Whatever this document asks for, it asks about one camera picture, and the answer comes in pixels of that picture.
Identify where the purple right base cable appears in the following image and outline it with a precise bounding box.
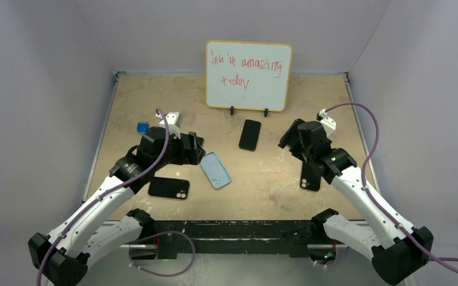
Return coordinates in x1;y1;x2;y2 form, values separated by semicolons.
312;244;350;270

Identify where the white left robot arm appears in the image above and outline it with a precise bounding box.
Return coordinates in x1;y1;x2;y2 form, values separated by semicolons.
28;125;206;285

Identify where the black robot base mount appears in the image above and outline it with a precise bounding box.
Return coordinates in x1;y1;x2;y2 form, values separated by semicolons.
136;220;345;263

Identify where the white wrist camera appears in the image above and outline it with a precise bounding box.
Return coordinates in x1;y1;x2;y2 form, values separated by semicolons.
156;112;183;139
317;109;336;138

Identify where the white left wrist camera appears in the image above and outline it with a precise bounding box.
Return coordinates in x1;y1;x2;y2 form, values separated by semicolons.
156;112;183;139

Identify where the black phone case right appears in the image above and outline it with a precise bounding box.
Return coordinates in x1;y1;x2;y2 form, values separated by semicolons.
299;162;321;192

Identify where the black phone case with cutouts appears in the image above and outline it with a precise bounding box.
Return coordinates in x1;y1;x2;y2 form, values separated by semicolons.
148;177;190;200

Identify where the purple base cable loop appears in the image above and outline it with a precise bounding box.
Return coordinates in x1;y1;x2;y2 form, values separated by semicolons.
128;230;196;278

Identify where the black smartphone face down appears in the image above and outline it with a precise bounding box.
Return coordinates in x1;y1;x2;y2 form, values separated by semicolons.
239;119;261;151

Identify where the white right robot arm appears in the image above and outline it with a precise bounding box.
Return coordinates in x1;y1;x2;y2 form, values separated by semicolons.
278;118;434;285

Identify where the light blue phone case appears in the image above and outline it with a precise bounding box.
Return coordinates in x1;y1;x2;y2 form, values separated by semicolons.
200;151;232;189

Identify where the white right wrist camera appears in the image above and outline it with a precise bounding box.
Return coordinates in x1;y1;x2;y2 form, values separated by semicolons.
317;109;336;138

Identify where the yellow framed whiteboard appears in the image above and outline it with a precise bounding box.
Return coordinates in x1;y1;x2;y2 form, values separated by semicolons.
205;40;293;113

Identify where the small blue eraser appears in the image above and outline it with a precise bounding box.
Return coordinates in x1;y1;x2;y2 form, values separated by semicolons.
137;122;149;134

